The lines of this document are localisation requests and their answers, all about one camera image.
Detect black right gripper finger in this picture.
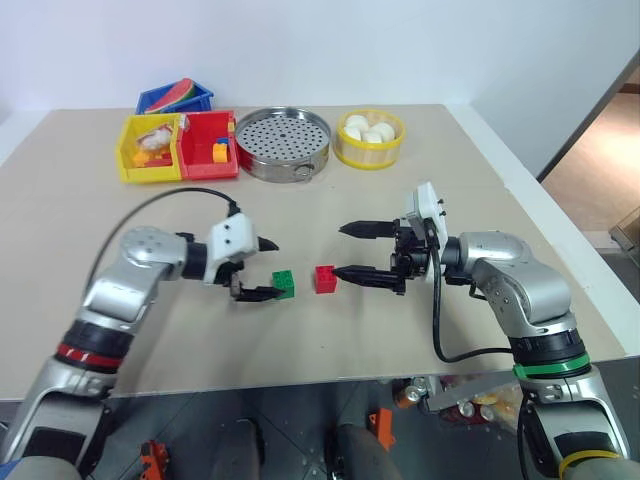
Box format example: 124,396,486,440
338,218,399,241
333,264,406,297

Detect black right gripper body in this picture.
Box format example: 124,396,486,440
389,218,435,282

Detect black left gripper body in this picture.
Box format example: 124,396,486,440
215,258,251,301

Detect green toy brick cube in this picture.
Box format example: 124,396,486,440
270,269,298,301

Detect red toy brick cube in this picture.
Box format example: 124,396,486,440
314,264,340,295

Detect yellow rimmed round basket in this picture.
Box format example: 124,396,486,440
334,108,407,172

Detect perforated steel steamer tray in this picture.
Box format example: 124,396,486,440
234,105,333,186

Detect red plastic bin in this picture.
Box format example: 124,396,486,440
177,109,242,182

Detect orange drink can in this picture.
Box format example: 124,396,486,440
393,378,427,407

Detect yellow plastic bin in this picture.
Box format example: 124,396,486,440
115,112,184,186

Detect yellow orange toy pieces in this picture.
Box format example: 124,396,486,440
130,148,175,169

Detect orange plastic clamp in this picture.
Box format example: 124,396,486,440
368,408,397,452

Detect white fluffy toy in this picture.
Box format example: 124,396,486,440
136,126,175,154

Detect blue plastic bin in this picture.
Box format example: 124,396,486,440
135,78,216,117

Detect yellow snack bag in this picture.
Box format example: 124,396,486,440
472,383,522,429

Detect toy watermelon slice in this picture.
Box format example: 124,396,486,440
144,76,199,116

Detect orange black tool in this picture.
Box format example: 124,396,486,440
138,439,170,480

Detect brown box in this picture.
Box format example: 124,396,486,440
608,206,640,247

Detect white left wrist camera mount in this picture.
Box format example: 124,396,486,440
202,212,262,287

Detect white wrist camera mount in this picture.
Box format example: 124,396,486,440
403,181,449,279
202,212,262,287

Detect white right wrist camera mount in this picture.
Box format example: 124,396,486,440
403,181,449,279

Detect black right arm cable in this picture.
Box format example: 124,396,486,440
423,218,517,364

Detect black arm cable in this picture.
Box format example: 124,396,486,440
423,218,517,364
83,187,242,301

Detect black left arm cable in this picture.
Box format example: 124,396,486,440
83,187,242,301

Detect grey metal bracket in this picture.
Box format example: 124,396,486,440
423,373,517,415

